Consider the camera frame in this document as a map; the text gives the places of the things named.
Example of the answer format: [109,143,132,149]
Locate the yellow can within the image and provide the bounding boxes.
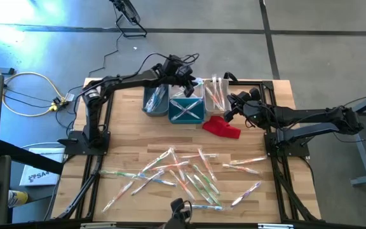
[7,190,29,208]

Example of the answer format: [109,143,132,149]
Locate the teal plastic bin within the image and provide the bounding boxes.
[169,97,207,125]

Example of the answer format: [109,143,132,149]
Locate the black fan stand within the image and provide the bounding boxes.
[109,0,148,38]

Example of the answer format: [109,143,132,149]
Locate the red cloth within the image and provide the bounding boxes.
[201,115,241,140]

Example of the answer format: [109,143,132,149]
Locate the pale blue plastic bin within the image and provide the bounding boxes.
[168,79,204,100]

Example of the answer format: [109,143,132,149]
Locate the silver table bracket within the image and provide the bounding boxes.
[80,222,117,228]
[257,223,295,229]

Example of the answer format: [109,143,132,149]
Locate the white printed box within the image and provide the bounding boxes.
[19,147,66,188]

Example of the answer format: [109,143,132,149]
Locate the black desk bar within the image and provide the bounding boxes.
[0,139,65,175]

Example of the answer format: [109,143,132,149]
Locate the dark purple toothbrush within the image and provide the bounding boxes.
[171,100,203,120]

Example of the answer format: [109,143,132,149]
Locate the dark grey plastic bin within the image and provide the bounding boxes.
[142,83,170,118]

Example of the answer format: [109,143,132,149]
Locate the purple white toothbrush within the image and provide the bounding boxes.
[171,99,203,121]
[230,181,262,207]

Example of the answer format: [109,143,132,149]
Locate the black floor cable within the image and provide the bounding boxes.
[87,31,123,79]

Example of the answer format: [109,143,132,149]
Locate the orange toothbrush yellow bristles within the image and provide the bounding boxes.
[152,161,190,170]

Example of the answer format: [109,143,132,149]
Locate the black curved handle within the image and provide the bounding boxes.
[223,71,240,84]

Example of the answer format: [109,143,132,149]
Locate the black table-level camera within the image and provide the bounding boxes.
[166,197,193,229]

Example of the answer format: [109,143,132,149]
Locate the black aluminium frame rail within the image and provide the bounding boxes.
[198,79,276,87]
[51,85,117,221]
[51,218,322,225]
[259,80,322,223]

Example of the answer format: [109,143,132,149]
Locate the pink white toothbrush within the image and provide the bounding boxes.
[197,148,218,183]

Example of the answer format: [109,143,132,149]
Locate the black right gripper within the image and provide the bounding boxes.
[223,91,252,124]

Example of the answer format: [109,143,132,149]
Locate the yellow cable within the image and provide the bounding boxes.
[3,71,69,118]

